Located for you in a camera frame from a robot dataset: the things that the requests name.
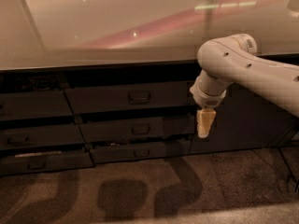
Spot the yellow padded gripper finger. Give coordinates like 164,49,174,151
196,108,216,138

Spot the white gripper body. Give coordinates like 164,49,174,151
190,85,226,108

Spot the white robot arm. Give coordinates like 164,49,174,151
190,34,299,138

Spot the dark cabinet door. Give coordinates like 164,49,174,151
190,59,299,155

